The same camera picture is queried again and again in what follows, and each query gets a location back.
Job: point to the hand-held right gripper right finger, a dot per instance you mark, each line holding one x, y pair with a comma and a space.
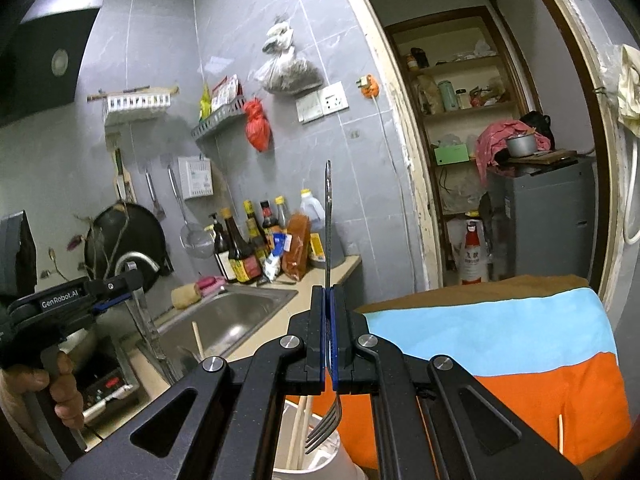
342, 340

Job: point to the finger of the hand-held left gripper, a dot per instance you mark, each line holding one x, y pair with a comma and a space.
112, 304
120, 282

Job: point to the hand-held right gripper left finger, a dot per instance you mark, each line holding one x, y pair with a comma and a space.
315, 340

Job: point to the metal fork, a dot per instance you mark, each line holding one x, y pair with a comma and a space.
327, 220

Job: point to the white plastic utensil holder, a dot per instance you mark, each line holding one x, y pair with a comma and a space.
330, 465

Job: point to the person's left hand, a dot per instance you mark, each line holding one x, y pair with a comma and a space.
67, 390

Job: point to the metal faucet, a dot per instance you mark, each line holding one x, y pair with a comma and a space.
147, 320

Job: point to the dried plant branch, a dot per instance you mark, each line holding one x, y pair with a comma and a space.
95, 245

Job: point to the black wok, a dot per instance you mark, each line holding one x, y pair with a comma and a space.
140, 232

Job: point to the yellow sponge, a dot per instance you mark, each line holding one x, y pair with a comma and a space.
186, 297

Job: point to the beige kitchen counter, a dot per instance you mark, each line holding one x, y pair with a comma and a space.
345, 266

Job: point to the induction cooker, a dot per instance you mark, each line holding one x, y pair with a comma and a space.
107, 385

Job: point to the metal spatula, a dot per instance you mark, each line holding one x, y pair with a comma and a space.
156, 205

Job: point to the metal mesh strainer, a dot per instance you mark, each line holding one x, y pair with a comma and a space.
197, 242

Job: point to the stainless steel sink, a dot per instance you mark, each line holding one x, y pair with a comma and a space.
230, 320

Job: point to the pink scrub cloth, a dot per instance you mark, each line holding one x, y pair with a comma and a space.
211, 285

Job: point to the blue white food packet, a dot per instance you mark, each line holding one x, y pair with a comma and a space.
276, 257

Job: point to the orange food packet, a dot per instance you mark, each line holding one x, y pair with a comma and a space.
296, 245

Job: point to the dark pump bottle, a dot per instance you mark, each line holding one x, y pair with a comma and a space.
220, 255

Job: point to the dark sauce bottle yellow label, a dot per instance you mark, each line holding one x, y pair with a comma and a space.
241, 260

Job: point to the slim green sauce bottle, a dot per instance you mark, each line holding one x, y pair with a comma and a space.
255, 232

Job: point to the red-capped sauce bottle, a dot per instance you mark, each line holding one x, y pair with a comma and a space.
269, 220

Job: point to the yellow-capped sauce bottle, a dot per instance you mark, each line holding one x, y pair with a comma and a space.
281, 215

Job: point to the large oil jug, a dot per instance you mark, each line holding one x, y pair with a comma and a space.
312, 210

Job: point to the red bottle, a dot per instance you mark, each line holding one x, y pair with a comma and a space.
472, 255

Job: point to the striped tablecloth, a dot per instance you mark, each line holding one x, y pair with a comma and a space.
500, 325

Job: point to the red plastic bag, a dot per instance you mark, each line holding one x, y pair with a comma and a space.
257, 127

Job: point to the row of snack packets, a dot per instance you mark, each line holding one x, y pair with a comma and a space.
222, 97

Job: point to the green box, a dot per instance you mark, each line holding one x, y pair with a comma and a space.
451, 155

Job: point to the black range hood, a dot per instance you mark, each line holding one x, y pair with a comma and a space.
45, 70

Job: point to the grey washing machine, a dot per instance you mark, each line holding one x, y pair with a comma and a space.
545, 220

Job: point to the red cloth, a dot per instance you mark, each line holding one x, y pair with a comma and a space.
487, 145

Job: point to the small metal cooking pot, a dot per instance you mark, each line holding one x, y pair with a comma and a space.
521, 146

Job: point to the green thermos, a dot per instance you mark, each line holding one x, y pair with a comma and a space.
448, 96

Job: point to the clear bag of dried goods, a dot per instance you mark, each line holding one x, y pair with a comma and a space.
290, 75

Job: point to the white lidded jar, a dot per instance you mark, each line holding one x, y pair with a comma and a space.
462, 100

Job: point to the dark wooden board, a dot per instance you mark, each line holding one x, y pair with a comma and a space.
542, 157

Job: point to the wooden shelf unit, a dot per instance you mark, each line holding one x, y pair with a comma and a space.
400, 60

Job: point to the black bag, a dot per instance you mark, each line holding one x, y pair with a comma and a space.
542, 127

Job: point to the white plastic bag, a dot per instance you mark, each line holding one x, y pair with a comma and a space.
278, 37

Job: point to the cream rubber gloves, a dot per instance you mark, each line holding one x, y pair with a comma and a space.
631, 90

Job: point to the white wall box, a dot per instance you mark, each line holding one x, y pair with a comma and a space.
196, 178

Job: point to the white wall basket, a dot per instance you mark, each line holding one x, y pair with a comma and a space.
137, 106

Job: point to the grey wall shelf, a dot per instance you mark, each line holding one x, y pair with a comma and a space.
217, 122

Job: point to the wall light switch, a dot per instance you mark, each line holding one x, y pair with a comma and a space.
309, 107

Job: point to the worn white door frame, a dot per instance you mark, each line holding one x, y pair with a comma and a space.
395, 110

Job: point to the wall power socket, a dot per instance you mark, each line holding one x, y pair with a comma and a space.
334, 97

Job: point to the orange wall plug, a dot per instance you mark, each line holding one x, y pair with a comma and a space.
369, 87

